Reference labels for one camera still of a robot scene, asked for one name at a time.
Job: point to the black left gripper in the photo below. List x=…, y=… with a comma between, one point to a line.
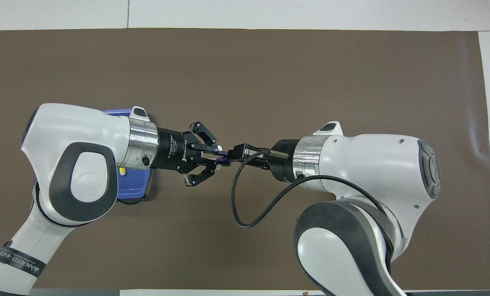
x=173, y=150

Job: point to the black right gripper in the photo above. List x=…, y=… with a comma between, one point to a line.
x=284, y=164

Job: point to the purple marker pen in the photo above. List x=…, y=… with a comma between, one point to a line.
x=223, y=160

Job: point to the yellow marker pen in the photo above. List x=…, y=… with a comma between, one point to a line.
x=122, y=171

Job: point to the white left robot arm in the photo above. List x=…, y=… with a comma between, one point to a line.
x=72, y=131

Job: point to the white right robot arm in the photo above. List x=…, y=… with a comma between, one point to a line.
x=372, y=164

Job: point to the blue plastic tray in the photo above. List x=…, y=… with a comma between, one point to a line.
x=136, y=185

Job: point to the brown table mat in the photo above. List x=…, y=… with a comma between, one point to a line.
x=245, y=74

